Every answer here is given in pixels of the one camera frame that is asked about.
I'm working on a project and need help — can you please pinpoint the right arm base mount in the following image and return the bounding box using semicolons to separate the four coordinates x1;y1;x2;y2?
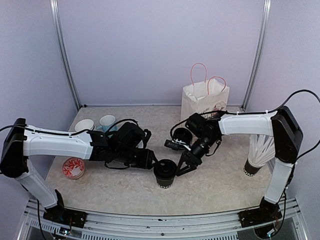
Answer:
238;206;283;228

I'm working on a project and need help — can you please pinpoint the black paper coffee cup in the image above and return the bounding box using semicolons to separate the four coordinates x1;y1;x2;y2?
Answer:
153;159;177;189

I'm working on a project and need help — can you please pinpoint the white paper takeout bag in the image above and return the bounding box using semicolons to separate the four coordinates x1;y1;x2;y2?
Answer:
180;76;230;121

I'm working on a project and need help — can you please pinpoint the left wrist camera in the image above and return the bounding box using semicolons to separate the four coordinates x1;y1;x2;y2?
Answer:
142;129;152;149

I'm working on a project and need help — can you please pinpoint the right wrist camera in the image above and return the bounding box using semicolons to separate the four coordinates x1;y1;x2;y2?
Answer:
164;139;191;151

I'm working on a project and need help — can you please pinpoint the black cup holding straws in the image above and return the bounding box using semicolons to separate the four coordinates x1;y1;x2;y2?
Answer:
243;157;263;177

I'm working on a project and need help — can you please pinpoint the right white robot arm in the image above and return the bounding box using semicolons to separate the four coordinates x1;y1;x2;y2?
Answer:
175;106;303;222

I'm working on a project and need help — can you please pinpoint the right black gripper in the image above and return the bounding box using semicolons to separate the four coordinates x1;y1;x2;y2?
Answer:
175;134;219;177

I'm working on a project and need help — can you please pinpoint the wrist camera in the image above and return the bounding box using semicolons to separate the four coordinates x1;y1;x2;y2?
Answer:
164;139;191;151
142;129;152;149

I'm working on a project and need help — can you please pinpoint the aluminium front frame rail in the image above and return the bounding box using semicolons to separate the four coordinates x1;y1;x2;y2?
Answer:
23;197;305;240

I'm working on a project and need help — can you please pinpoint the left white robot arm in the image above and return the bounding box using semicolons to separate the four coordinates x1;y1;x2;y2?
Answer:
0;118;158;223

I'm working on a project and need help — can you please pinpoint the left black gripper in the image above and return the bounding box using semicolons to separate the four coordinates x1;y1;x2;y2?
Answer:
115;147;159;170

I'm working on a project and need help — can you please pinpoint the stack of black cup lids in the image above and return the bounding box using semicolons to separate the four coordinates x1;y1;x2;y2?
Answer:
173;127;193;145

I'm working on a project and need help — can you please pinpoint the light blue ceramic mug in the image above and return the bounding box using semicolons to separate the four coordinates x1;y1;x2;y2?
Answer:
95;115;116;132

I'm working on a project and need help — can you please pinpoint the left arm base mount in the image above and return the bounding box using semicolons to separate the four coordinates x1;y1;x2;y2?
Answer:
43;208;87;228

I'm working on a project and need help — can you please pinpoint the black plastic cup lid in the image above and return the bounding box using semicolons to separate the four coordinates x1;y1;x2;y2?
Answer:
153;159;177;180

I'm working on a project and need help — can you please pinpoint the bundle of white wrapped straws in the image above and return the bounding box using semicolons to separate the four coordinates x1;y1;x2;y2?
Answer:
248;134;276;168

